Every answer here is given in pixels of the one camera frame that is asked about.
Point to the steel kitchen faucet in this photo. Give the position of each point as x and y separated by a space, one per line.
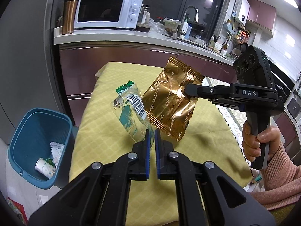
196 16

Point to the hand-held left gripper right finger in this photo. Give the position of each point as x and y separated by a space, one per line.
158 155

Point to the white tissue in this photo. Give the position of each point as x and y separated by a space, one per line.
57 150

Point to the white soap bottle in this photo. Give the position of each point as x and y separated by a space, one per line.
184 29

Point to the white water heater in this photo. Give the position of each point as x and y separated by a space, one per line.
242 9

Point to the clear plastic bag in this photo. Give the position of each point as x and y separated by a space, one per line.
157 27

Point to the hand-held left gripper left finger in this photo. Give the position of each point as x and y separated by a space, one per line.
147 155

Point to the blue bottle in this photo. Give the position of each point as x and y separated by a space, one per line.
188 32

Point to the dark glass bottle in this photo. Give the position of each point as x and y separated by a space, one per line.
225 48

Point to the kitchen counter with maroon cabinets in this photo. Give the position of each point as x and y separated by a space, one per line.
105 58

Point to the white microwave oven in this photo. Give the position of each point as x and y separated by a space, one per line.
101 9

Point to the copper thermos mug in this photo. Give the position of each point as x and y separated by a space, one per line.
69 16

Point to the gold snack wrapper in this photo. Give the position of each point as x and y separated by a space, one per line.
169 94

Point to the beige dash-patterned tablecloth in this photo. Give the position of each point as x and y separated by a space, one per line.
218 81

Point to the person's right forearm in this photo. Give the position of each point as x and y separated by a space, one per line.
282 181

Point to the clear green wrapper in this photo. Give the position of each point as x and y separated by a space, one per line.
131 117
49 161

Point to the grey refrigerator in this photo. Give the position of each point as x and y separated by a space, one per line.
28 51

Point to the polka-dot utensil holder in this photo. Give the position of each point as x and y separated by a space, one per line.
217 46

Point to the yellow checked tablecloth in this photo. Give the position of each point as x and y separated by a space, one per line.
105 150

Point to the light blue wall rack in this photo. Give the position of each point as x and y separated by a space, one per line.
231 27

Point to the person's right hand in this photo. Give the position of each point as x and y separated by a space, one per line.
249 143

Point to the black stove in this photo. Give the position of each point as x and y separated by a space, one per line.
282 75

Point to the colourful printed bag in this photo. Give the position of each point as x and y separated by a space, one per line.
16 210

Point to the plastic-covered food container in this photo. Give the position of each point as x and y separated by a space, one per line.
171 26

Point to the blue trash bin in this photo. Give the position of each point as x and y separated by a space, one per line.
25 131

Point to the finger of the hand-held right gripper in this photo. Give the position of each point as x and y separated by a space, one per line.
228 102
204 91

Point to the blue-dotted paper cup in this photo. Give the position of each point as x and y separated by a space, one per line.
44 168

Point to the maroon wall cabinet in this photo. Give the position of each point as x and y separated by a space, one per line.
261 14

